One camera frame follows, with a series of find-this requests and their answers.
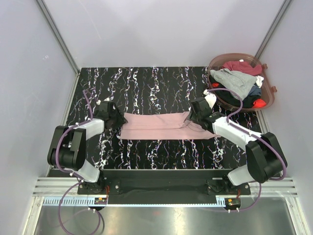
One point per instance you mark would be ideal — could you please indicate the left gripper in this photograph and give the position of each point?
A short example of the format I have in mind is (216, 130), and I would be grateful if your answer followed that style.
(122, 120)

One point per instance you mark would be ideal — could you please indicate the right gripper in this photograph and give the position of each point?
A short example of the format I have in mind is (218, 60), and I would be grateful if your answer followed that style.
(191, 116)

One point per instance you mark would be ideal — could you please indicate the pink tank top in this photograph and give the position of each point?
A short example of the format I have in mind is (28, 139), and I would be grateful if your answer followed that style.
(173, 126)

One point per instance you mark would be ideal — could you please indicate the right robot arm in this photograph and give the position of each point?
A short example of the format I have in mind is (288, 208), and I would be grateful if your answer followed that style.
(264, 157)

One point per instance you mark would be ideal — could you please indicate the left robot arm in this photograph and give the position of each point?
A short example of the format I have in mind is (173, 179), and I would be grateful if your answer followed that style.
(68, 148)

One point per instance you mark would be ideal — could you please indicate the black garment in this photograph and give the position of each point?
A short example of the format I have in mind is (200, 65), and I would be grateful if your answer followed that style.
(227, 96)

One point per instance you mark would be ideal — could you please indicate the red orange garment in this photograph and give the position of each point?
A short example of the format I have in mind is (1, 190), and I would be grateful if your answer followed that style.
(259, 103)

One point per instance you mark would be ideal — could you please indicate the blue garment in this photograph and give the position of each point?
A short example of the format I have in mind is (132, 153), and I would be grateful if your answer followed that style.
(255, 90)

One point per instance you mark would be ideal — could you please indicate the brown plastic laundry basket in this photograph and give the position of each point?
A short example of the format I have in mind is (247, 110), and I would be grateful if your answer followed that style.
(267, 90)

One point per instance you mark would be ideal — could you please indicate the maroon garment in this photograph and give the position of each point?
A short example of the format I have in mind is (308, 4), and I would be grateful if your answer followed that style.
(243, 66)

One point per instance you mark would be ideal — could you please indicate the white garment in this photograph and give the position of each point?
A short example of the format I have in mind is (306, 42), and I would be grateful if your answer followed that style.
(259, 81)

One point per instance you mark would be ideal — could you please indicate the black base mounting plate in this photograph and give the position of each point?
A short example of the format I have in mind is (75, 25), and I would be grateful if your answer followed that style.
(210, 181)

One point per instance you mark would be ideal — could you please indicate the left small electronics board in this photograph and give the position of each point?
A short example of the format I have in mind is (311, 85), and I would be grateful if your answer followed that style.
(100, 201)

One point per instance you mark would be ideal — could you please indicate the small electronics board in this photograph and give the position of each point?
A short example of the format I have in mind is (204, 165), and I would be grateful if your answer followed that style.
(100, 201)
(232, 203)

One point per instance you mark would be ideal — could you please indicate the right small electronics board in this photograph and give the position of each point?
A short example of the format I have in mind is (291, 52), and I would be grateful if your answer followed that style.
(232, 203)

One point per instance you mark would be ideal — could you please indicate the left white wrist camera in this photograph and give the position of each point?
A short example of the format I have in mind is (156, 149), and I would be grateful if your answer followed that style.
(98, 102)

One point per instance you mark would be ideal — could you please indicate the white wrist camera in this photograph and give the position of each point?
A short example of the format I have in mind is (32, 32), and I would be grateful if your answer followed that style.
(210, 98)
(98, 102)

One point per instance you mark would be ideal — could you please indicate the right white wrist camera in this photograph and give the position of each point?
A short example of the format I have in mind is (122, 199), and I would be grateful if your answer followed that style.
(210, 98)

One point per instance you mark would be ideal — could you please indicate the left aluminium corner post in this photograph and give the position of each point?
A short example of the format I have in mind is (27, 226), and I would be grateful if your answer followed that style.
(57, 35)

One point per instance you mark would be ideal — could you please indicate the aluminium corner post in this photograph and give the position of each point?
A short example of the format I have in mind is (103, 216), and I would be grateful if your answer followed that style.
(273, 27)
(57, 35)

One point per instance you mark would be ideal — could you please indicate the aluminium frame rail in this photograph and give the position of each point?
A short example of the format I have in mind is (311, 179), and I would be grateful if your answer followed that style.
(57, 186)

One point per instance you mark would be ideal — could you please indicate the right aluminium corner post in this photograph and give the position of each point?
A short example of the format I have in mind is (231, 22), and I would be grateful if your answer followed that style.
(273, 27)

